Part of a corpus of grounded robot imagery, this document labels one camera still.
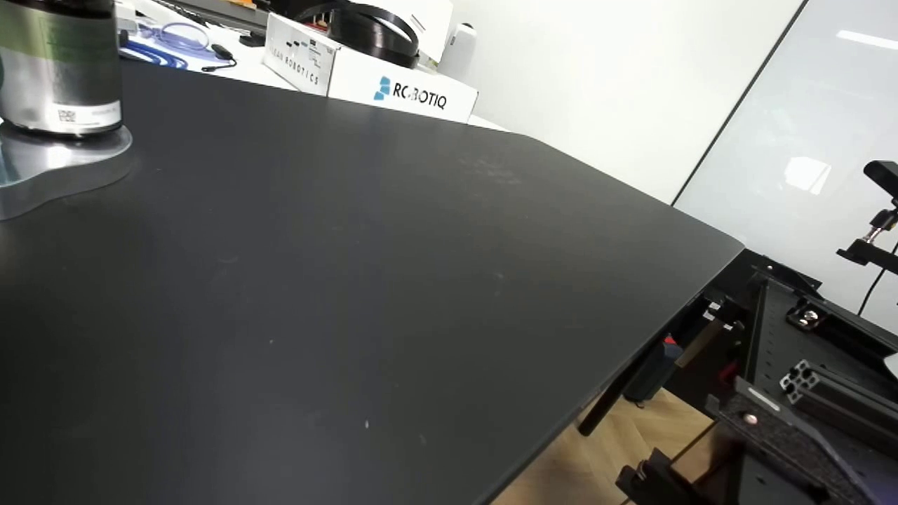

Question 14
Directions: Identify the small white bottle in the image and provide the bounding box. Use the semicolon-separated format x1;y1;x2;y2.
444;19;481;74

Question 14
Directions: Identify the white Robotiq cardboard box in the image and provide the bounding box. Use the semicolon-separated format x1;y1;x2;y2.
258;8;482;120

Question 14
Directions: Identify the black round container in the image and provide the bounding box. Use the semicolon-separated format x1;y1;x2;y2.
324;0;422;70

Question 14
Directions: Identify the blue white plastic package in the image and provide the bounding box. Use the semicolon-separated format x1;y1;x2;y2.
119;19;242;75

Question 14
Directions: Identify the black perforated breadboard table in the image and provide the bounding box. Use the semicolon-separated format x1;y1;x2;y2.
611;248;898;505

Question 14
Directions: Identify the black aluminium extrusion bar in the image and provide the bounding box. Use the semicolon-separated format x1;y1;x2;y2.
778;356;898;454

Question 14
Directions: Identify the silver metallic cylinder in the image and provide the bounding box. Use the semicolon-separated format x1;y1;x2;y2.
0;0;126;141

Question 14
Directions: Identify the black diagonal frame pole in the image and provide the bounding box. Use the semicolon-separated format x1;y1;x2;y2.
669;0;812;205

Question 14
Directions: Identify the black camera on stand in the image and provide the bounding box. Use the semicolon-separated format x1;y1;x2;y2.
833;158;898;276

